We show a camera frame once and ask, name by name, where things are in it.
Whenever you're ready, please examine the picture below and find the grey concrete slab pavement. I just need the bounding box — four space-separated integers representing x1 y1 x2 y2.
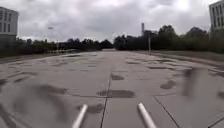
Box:
0 49 224 128

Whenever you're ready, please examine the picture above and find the row of dark trees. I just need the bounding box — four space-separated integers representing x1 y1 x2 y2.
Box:
0 24 224 57

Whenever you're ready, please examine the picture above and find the pale lamp pole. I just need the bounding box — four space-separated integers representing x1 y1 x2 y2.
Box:
147 35 152 56

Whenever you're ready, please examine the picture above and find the tall chimney tower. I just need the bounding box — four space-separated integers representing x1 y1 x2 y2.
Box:
140 22 146 36

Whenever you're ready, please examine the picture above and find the robot's own part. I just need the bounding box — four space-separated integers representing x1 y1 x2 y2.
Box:
137 102 158 128
71 103 89 128

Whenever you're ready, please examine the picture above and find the grass strip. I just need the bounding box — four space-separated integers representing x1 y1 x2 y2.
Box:
0 49 79 64
133 49 224 68

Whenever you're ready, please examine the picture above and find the large grey office building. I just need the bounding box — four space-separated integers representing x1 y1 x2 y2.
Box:
208 0 224 34

